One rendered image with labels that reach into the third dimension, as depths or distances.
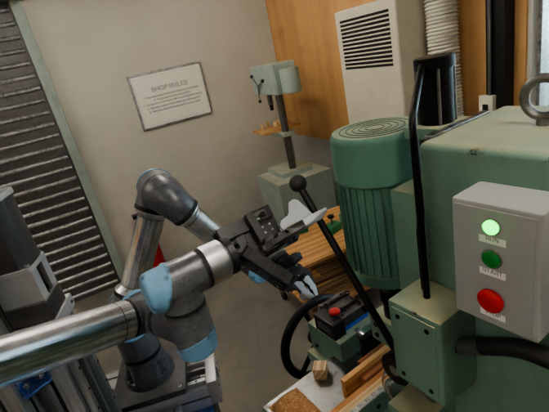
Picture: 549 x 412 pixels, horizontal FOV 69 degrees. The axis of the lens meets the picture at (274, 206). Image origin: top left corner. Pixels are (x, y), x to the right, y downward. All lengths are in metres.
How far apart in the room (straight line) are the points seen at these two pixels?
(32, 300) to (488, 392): 0.85
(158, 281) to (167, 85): 3.09
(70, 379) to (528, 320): 0.88
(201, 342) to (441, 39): 1.88
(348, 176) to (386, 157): 0.08
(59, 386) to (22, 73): 2.85
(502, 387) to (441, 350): 0.13
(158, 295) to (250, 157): 3.36
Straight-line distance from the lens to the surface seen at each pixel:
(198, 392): 1.40
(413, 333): 0.64
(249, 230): 0.76
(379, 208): 0.76
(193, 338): 0.75
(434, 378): 0.67
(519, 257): 0.50
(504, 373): 0.71
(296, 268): 1.40
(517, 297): 0.53
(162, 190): 1.18
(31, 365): 0.74
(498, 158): 0.54
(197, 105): 3.75
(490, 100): 2.22
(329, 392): 1.07
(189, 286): 0.70
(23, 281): 0.96
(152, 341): 1.32
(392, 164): 0.73
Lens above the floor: 1.68
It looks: 21 degrees down
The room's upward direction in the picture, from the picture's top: 12 degrees counter-clockwise
